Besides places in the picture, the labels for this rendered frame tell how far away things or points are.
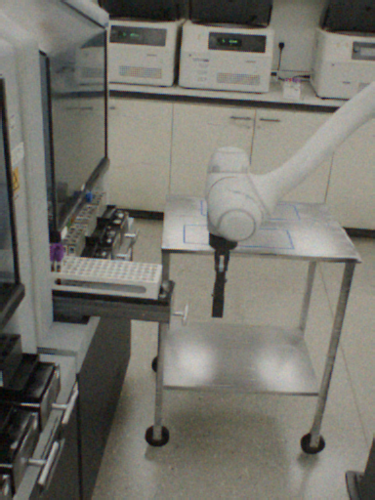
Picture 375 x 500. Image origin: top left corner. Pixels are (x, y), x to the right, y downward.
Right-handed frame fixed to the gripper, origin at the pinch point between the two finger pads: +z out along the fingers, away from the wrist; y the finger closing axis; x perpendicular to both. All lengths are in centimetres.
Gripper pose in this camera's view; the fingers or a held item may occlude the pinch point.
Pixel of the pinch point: (218, 301)
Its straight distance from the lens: 153.6
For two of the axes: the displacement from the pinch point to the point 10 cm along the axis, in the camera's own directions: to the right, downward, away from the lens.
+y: -0.8, 4.5, -8.9
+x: 10.0, 0.7, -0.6
